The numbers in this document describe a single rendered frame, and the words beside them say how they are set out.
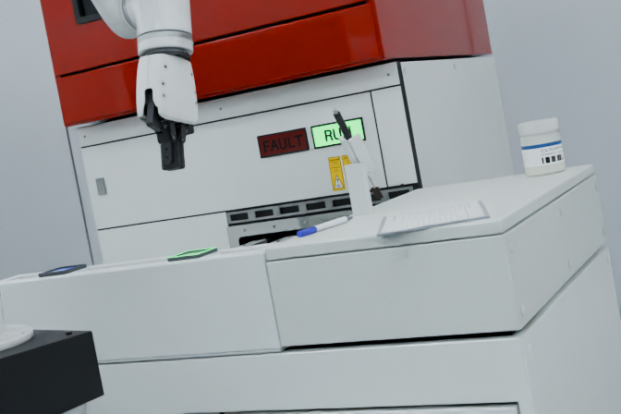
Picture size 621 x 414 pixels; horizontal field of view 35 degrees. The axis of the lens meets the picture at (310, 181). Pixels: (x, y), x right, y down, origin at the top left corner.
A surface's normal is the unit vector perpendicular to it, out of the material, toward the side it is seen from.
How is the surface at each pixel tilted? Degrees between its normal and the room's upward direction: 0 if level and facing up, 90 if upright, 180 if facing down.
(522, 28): 90
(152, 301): 90
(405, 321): 90
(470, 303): 90
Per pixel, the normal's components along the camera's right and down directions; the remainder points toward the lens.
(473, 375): -0.44, 0.13
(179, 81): 0.87, -0.12
